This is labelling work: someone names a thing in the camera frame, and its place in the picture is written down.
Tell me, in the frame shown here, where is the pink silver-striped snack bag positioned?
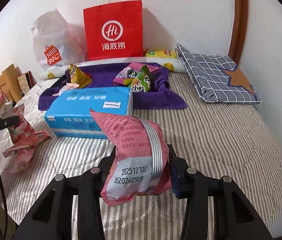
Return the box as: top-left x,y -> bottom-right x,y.
90,110 -> 171,206

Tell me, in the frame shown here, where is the pink strawberry snack bags pile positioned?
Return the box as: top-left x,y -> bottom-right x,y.
2,104 -> 51,174

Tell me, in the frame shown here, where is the wooden headboard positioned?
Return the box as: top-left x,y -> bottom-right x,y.
0,64 -> 22,103

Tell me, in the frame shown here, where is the blue tissue pack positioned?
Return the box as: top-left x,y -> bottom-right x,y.
44,86 -> 133,139

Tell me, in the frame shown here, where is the strawberry white snack bag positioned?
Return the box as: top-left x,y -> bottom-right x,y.
52,83 -> 80,96

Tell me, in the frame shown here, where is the striped grey quilt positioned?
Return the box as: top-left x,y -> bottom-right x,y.
0,73 -> 282,239

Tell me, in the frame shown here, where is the yellow triangular snack packet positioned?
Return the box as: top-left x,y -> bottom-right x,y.
69,64 -> 92,88

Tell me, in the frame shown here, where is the white Miniso plastic bag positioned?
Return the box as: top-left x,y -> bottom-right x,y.
31,9 -> 87,71

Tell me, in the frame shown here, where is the purple pink snack bag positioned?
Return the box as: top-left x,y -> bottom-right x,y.
113,62 -> 158,86

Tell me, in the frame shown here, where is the grey checkered star cloth bag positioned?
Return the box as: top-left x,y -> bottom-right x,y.
176,43 -> 261,105

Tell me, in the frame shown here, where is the green black snack packet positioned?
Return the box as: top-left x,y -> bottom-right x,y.
129,65 -> 152,93

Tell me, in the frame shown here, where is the purple towel covered tray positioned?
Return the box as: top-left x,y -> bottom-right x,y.
38,62 -> 187,111

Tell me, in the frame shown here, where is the red Haidilao paper bag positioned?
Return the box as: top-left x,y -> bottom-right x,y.
83,0 -> 143,61

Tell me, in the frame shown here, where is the rolled fruit print mat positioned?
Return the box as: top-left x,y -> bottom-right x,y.
39,57 -> 186,80

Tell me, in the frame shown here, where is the patterned picture frame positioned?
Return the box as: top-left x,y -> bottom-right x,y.
17,71 -> 36,95

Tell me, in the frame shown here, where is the yellow snack bag by wall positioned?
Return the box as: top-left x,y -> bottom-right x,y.
145,49 -> 177,59

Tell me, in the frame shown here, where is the brown wooden door frame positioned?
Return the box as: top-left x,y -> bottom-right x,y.
228,0 -> 248,64

